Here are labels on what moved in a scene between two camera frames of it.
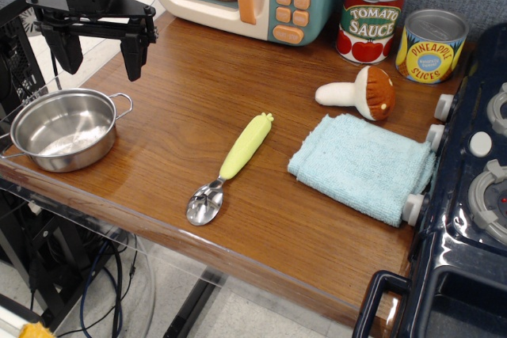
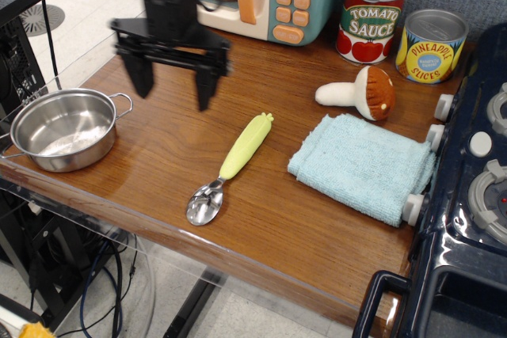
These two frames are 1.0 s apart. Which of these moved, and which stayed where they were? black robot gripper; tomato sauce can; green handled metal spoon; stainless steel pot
Moved: black robot gripper
Stayed: tomato sauce can; stainless steel pot; green handled metal spoon
